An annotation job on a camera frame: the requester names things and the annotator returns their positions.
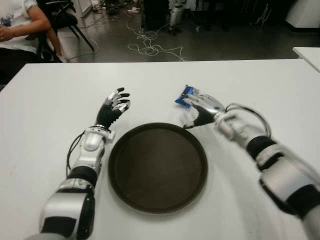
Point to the seated person white shirt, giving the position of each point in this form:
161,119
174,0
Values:
15,22

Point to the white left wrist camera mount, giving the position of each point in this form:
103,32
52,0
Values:
111,136

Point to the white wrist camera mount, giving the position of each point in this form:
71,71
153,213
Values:
111,136
225,128

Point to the white power strip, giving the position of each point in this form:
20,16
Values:
135,10

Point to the white cabinet black base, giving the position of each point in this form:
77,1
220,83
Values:
305,12

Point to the occupied black chair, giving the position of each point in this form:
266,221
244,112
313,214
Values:
42,47

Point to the white side table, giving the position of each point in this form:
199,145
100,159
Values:
308,55

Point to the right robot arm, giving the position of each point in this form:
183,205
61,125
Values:
287,175

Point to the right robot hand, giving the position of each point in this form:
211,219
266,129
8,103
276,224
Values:
205,107

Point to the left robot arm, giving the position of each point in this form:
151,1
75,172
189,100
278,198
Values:
90,142

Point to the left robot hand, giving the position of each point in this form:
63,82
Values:
108,113

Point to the round dark brown tray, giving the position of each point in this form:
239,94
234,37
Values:
157,167

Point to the empty black chair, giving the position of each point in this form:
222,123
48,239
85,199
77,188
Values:
65,18

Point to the blue Oreo packet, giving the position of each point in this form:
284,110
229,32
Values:
186,91

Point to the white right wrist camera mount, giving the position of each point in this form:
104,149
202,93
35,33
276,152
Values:
225,128

